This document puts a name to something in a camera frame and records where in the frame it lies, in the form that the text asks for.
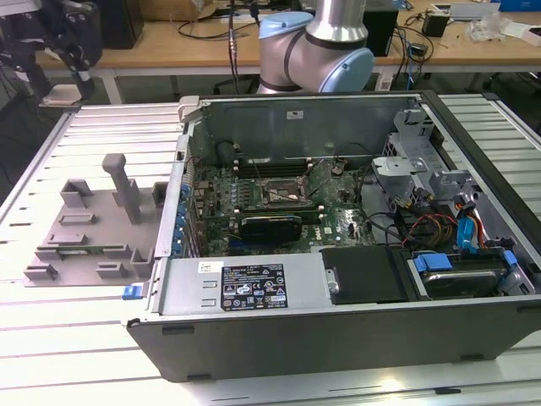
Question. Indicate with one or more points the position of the grey PC case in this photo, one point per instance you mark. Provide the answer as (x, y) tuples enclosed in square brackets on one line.
[(296, 351)]

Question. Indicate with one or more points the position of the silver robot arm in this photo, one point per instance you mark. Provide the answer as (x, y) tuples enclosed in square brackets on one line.
[(325, 21)]

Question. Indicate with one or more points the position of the hard disk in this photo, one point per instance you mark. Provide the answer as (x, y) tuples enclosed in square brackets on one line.
[(460, 281)]

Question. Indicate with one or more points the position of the blue disk carrier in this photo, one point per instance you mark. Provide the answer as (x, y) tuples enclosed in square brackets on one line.
[(433, 264)]

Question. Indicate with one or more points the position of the black upright box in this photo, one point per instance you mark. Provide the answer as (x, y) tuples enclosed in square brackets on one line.
[(382, 34)]

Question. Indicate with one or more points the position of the blue card retention clip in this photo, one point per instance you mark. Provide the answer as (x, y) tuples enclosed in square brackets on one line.
[(179, 236), (182, 210), (177, 249), (181, 223), (185, 192)]

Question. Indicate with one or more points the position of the silver CPU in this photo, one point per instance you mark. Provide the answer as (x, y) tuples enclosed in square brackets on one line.
[(59, 96)]

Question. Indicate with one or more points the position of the grey power supply unit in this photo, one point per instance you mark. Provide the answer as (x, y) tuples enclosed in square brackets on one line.
[(190, 287)]

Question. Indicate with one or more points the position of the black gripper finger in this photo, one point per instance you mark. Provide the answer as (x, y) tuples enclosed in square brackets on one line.
[(78, 67), (31, 72)]

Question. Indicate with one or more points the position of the coin cell battery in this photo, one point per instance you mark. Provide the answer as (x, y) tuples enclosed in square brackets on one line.
[(337, 170)]

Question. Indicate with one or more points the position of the black round component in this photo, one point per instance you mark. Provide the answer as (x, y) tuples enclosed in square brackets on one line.
[(224, 153)]

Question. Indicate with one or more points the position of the black graphics card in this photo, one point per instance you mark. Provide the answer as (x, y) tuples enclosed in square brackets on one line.
[(270, 230)]

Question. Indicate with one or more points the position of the white flat box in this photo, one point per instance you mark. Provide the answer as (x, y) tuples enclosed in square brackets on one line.
[(524, 34)]

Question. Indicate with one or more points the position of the green RAM stick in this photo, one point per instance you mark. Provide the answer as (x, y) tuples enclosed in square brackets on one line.
[(80, 252)]

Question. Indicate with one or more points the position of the black power adapter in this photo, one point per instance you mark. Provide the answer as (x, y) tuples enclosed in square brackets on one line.
[(434, 24)]

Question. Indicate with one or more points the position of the blue flat box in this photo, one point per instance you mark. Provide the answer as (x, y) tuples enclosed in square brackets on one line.
[(520, 5)]

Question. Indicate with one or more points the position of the black computer tower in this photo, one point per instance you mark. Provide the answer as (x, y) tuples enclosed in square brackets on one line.
[(122, 21)]

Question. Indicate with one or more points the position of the grey parts rack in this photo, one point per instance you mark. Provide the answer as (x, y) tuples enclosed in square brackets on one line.
[(84, 237)]

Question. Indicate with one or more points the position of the black plastic shroud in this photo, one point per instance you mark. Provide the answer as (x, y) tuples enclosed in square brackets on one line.
[(363, 275)]

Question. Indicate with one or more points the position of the CPU socket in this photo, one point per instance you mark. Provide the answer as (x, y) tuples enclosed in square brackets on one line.
[(279, 194)]

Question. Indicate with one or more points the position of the black power supply label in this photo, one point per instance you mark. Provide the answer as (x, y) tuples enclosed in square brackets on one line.
[(253, 287)]

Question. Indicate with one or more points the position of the blue case latch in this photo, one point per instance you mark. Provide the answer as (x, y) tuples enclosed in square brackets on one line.
[(130, 292)]

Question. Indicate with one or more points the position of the grey metal drive cage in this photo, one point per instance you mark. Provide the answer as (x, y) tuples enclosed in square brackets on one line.
[(401, 167)]

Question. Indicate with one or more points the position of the clear plastic bag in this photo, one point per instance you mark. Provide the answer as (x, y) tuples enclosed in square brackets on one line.
[(486, 27)]

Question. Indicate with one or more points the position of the grey case latch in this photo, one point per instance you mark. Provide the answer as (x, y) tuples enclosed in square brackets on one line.
[(189, 108)]

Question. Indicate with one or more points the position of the green motherboard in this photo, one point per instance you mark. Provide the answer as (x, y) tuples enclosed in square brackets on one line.
[(338, 211)]

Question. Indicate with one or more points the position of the wooden desk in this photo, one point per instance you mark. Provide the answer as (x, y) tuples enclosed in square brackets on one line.
[(169, 55)]

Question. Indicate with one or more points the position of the brown cardboard box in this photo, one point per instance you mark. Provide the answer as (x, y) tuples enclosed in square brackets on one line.
[(203, 6)]

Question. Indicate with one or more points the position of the white case sticker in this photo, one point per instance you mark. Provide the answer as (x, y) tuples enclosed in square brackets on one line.
[(294, 114)]

